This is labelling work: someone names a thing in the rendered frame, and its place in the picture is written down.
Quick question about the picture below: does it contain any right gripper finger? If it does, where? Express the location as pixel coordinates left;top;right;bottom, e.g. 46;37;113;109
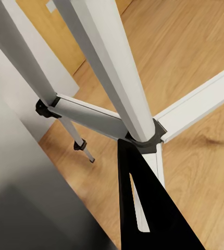
117;139;205;250

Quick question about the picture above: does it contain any camera tripod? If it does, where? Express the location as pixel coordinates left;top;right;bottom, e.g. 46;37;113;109
0;0;224;250

